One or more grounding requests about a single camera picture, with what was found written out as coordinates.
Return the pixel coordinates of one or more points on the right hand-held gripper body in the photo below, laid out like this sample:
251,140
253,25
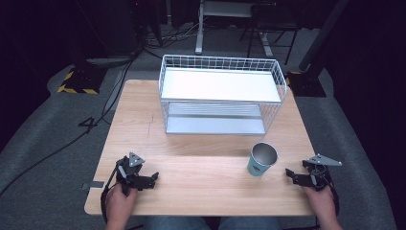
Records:
317,174

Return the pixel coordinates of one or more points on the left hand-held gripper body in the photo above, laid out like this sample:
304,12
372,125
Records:
129,172

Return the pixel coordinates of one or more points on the person's right hand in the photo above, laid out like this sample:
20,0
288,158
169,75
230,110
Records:
321,202

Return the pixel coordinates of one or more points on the person's left hand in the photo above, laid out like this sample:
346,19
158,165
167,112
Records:
119,204

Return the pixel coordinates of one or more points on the teal cup with metal inside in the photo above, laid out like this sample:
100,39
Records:
261,159

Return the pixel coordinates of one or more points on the grey tape strip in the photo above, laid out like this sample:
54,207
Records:
95,185

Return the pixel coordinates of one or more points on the black stand base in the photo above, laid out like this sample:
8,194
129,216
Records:
306,84

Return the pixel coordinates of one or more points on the stand base with striped tape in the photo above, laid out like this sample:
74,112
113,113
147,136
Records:
81,81

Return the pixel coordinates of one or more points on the slanted black stand pole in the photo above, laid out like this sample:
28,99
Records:
322,35

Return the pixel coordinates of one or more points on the black chair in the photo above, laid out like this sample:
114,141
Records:
271,22

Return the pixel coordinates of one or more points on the white desk frame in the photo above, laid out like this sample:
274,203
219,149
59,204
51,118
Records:
204,19

